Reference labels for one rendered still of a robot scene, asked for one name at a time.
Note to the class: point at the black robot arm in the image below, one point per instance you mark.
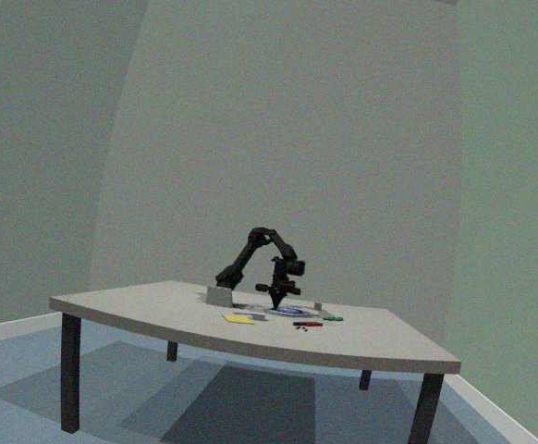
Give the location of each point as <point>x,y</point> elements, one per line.
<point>231,276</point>

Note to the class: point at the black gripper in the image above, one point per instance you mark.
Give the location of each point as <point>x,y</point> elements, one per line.
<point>276,297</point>

